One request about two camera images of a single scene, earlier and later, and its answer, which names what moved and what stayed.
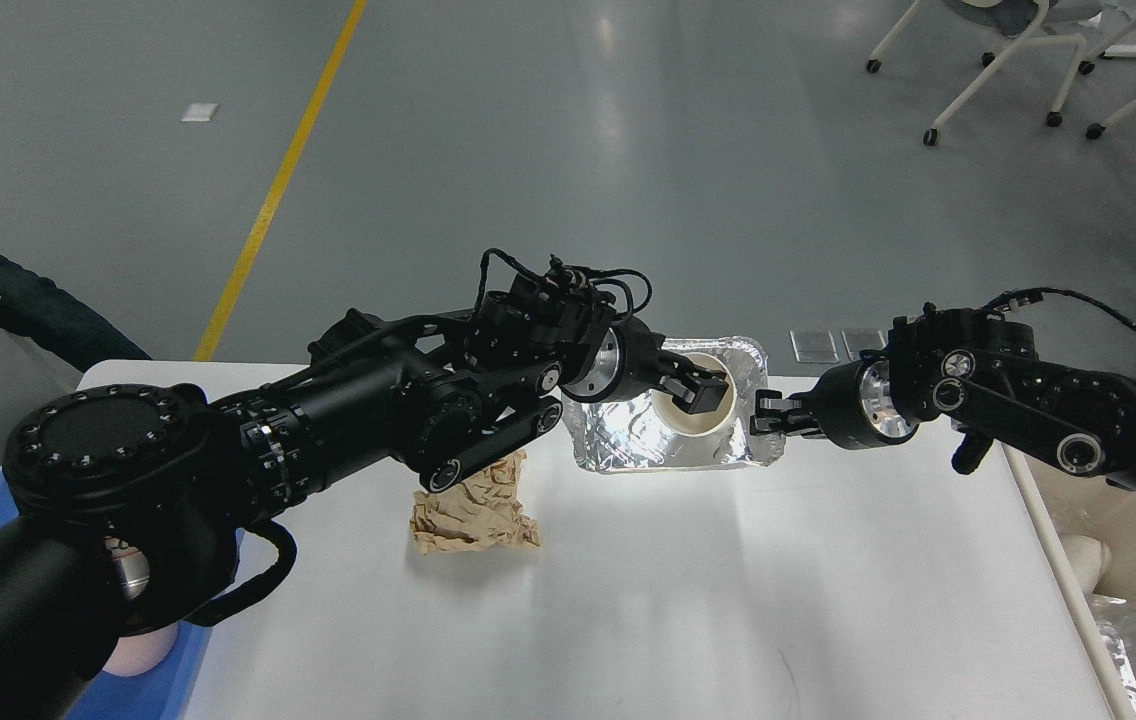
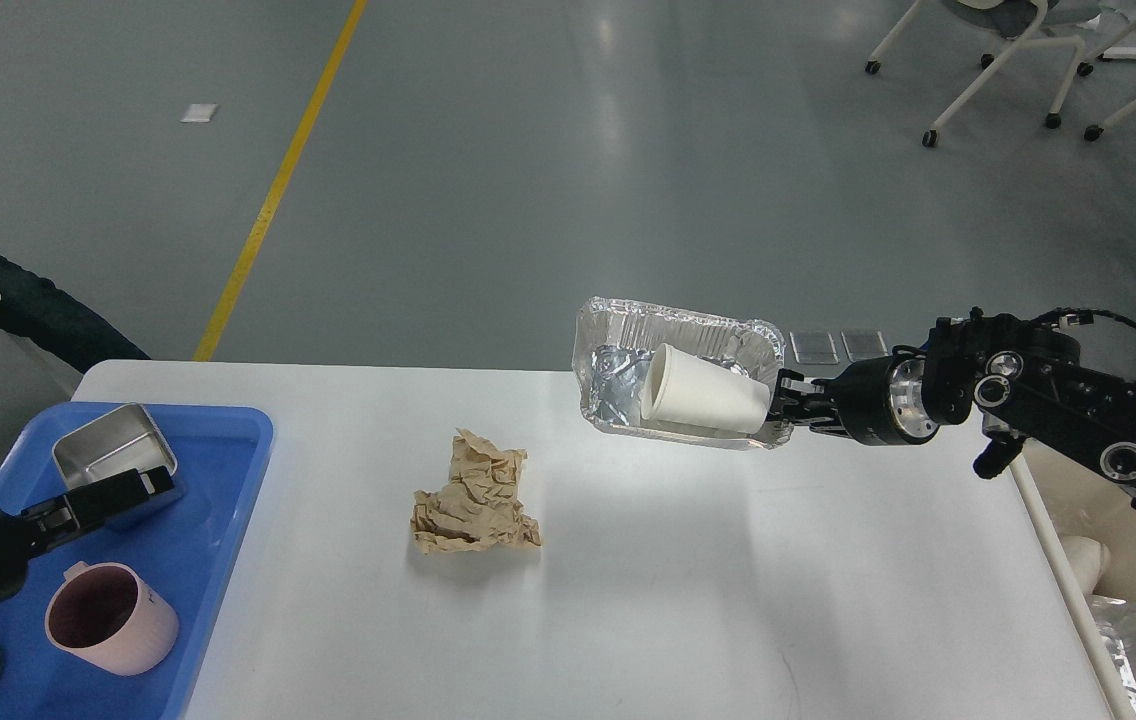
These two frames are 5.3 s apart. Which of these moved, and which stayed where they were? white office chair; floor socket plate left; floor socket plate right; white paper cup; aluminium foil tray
Moved: white paper cup; aluminium foil tray
Stayed: white office chair; floor socket plate left; floor socket plate right
